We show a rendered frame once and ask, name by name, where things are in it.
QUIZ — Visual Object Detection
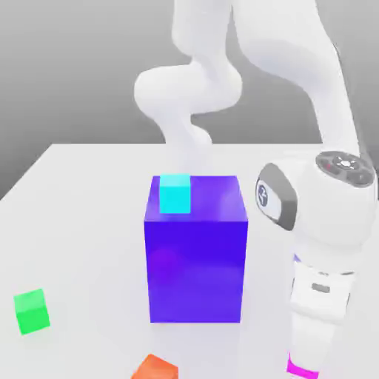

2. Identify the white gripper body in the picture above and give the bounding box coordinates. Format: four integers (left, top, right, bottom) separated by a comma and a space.
289, 309, 342, 373

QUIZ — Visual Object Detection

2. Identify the small magenta cube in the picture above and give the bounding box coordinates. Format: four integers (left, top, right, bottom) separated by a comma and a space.
286, 351, 320, 379

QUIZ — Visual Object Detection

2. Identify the small orange cube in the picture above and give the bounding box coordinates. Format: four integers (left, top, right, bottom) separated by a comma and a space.
130, 353, 179, 379

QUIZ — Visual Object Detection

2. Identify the small cyan cube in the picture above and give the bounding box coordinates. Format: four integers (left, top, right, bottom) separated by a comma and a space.
158, 173, 192, 215

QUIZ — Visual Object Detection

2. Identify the small green cube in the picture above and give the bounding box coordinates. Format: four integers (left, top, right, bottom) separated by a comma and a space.
13, 288, 52, 336

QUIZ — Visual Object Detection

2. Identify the large purple box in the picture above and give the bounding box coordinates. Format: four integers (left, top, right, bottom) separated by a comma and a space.
144, 175, 249, 324

